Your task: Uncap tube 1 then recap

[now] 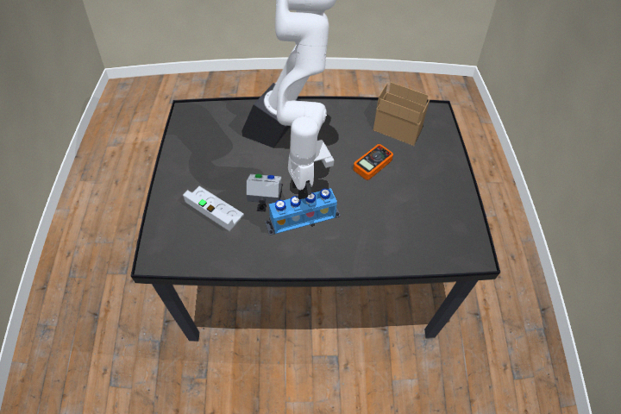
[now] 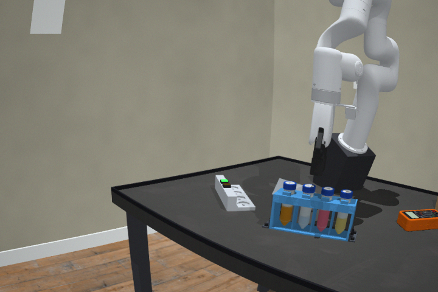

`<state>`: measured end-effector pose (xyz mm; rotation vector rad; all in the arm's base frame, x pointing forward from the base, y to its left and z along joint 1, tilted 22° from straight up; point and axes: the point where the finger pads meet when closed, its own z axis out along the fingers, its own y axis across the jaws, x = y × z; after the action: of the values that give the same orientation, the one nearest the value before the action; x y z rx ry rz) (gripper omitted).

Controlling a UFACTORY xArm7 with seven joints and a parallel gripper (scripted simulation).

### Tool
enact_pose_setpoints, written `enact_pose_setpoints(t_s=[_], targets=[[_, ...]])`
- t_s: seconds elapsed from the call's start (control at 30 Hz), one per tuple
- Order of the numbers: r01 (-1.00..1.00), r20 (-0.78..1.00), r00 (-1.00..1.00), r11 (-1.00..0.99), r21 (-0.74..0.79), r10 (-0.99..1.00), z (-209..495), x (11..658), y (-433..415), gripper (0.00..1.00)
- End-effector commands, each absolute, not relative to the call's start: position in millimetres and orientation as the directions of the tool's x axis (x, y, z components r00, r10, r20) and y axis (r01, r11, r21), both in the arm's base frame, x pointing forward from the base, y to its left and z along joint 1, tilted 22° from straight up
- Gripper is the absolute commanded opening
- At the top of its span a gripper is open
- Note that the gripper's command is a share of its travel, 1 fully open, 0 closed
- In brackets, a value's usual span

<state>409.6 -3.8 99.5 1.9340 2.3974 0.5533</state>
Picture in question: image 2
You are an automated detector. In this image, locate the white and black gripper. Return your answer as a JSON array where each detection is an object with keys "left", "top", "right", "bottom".
[{"left": 308, "top": 99, "right": 337, "bottom": 176}]

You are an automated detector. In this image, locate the blue screw cap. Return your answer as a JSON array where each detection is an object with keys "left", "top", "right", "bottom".
[
  {"left": 340, "top": 189, "right": 353, "bottom": 199},
  {"left": 302, "top": 184, "right": 316, "bottom": 193},
  {"left": 321, "top": 187, "right": 335, "bottom": 196},
  {"left": 283, "top": 181, "right": 297, "bottom": 190}
]

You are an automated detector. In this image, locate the orange pocket multimeter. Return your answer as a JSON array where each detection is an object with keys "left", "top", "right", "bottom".
[{"left": 397, "top": 209, "right": 438, "bottom": 231}]

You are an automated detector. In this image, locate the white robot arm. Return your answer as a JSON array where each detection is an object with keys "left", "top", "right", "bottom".
[{"left": 311, "top": 0, "right": 400, "bottom": 154}]

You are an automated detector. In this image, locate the white button housing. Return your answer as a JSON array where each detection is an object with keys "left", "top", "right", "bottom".
[{"left": 271, "top": 178, "right": 303, "bottom": 216}]

